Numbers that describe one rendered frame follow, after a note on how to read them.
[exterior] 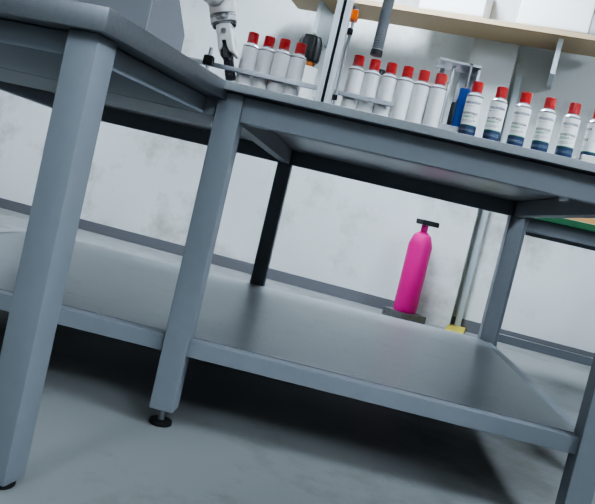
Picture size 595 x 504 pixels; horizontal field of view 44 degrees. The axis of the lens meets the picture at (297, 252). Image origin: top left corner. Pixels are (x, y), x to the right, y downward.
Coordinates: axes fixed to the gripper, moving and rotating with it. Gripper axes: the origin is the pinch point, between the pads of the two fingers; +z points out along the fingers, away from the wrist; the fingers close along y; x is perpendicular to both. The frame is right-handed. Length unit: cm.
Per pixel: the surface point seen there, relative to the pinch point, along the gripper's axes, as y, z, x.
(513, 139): -2, 31, -84
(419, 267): 255, 87, -72
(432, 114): -3, 21, -61
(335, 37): -15.9, -3.1, -34.3
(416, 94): -2, 14, -57
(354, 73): -2.9, 5.4, -38.8
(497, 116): -3, 24, -80
